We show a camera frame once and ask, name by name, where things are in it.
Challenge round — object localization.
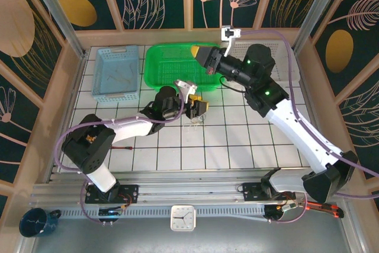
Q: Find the thin black cable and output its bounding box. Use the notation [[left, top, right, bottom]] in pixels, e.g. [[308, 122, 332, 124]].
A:
[[219, 75, 247, 92]]

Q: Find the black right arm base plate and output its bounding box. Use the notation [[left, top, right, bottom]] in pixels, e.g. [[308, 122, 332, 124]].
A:
[[242, 181, 297, 202]]

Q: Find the slotted grey cable duct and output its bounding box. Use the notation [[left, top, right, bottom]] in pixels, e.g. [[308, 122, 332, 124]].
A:
[[57, 205, 269, 219]]

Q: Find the green plastic basket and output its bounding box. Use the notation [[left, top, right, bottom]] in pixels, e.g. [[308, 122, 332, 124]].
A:
[[144, 41, 223, 93]]

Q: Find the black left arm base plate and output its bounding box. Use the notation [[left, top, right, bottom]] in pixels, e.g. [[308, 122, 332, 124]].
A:
[[85, 184, 140, 204]]

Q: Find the white square clock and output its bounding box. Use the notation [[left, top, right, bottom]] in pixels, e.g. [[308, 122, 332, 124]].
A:
[[170, 204, 197, 232]]

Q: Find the orange black utility knife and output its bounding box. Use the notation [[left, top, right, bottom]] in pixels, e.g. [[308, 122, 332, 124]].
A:
[[304, 201, 345, 218]]

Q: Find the aluminium mounting rail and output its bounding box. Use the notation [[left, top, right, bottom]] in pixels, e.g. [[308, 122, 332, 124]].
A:
[[29, 169, 353, 219]]

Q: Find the aluminium frame post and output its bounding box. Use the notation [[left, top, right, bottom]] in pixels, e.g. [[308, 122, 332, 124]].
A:
[[292, 0, 347, 54], [25, 0, 87, 60]]

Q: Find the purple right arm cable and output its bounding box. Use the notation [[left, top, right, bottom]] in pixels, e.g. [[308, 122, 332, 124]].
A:
[[240, 30, 379, 225]]

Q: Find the dark blue mug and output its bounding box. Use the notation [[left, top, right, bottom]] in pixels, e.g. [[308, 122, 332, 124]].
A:
[[19, 207, 62, 238]]

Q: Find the white plastic basket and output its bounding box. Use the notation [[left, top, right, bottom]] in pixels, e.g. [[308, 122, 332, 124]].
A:
[[220, 39, 301, 84]]

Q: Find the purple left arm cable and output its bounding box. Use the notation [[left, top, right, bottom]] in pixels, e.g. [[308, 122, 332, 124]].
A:
[[54, 82, 190, 226]]

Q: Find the white cable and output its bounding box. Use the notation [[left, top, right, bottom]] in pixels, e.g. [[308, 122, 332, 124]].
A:
[[182, 113, 205, 131], [182, 115, 205, 132]]

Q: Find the light blue plastic basket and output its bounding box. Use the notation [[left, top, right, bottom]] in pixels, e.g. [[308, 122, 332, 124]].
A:
[[91, 44, 140, 104]]

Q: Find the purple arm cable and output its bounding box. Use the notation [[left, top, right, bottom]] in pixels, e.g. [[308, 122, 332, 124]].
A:
[[54, 82, 190, 226], [240, 30, 379, 225]]

